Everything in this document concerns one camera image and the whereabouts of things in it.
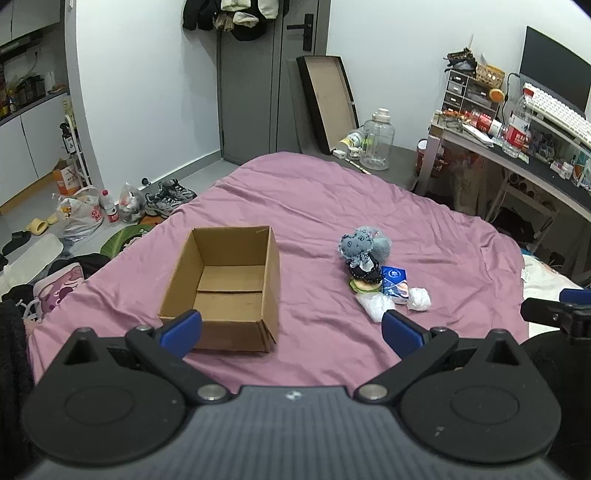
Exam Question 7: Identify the white tissue ball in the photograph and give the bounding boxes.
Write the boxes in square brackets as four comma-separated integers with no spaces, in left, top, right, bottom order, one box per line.
[407,287,432,312]

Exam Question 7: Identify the clear bag of white stuffing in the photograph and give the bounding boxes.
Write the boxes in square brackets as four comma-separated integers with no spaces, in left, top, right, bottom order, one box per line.
[356,292,396,324]

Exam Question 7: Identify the blue tissue pack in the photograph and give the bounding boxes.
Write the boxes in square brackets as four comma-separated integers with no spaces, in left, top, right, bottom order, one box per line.
[381,266,410,305]

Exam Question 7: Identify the green orange sandwich plush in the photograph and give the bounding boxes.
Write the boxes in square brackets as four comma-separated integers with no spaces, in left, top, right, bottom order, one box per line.
[349,278,382,294]

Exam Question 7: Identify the black white-stitched fabric toy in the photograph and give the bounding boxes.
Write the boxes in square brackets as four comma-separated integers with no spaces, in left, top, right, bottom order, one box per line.
[349,264,383,285]

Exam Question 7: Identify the grey patterned plush toy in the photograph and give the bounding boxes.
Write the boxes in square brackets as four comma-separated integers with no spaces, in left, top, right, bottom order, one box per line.
[338,226,383,273]

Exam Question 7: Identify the grey fluffy plush mouse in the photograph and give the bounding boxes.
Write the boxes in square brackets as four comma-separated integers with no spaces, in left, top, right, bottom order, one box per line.
[372,235,392,265]

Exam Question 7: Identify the white blanket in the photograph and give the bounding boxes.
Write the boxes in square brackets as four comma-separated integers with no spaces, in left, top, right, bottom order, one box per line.
[520,254,591,342]

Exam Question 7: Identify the pink bed sheet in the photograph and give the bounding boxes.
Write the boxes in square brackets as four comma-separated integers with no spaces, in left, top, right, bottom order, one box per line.
[29,153,528,390]

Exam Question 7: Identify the brown cardboard box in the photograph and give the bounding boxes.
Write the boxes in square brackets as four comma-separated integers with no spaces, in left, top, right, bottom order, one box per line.
[158,226,280,353]

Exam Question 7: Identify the green cartoon floor mat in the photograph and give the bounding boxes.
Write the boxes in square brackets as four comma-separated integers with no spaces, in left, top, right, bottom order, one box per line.
[99,225,154,259]

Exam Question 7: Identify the black clothing on floor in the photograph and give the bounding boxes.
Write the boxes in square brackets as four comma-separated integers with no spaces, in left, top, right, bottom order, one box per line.
[48,253,111,279]

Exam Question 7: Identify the pink cartoon pillow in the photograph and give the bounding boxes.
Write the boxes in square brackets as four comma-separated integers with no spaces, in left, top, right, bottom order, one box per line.
[33,262,85,321]

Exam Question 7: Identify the black desk with white legs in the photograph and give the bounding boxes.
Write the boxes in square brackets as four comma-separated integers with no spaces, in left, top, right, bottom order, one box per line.
[414,115,590,284]

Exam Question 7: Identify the clear plastic trash bag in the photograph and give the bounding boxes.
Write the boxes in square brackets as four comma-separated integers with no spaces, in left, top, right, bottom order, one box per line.
[118,183,146,224]

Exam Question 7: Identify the grey sneakers pair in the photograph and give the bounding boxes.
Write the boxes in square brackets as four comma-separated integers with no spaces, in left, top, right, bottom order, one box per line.
[145,178,197,218]

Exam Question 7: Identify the white printed plastic bag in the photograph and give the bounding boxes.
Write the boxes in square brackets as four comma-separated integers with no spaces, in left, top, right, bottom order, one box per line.
[56,186,104,242]

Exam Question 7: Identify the desk water bottle red label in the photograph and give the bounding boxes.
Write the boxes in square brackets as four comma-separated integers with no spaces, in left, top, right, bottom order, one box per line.
[502,86,534,158]

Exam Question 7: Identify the white keyboard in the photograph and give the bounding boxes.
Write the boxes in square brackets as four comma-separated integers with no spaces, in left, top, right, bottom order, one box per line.
[523,83,590,148]

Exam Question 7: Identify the yellow slipper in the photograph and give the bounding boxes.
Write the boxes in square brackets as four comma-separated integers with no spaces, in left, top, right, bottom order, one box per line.
[26,218,49,236]

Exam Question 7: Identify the black slipper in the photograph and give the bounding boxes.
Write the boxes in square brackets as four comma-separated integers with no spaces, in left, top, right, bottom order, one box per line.
[1,230,32,256]

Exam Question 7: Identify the orange white cardboard box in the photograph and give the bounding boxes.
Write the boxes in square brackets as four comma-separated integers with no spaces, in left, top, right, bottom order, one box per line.
[52,159,81,196]

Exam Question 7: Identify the large clear plastic jar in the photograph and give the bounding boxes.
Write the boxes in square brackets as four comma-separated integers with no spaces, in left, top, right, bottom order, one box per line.
[360,108,396,171]

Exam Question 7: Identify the small drawer organizer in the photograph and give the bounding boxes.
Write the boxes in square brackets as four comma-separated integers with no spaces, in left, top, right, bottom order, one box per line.
[442,70,499,119]

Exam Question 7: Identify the black monitor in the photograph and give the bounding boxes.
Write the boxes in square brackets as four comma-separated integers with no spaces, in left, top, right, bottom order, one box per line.
[519,26,591,117]

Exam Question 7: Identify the grey door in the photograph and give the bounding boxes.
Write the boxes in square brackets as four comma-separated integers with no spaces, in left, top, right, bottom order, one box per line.
[216,1,331,165]

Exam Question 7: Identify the white kitchen cabinet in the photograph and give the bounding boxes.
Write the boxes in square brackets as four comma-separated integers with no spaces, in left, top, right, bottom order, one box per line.
[1,1,69,204]

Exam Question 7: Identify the black framed board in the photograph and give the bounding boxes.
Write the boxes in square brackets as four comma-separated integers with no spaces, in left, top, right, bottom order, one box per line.
[297,55,360,155]

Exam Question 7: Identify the clothes hanging on door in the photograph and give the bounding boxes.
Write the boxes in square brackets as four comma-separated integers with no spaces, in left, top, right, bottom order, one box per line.
[182,0,280,41]

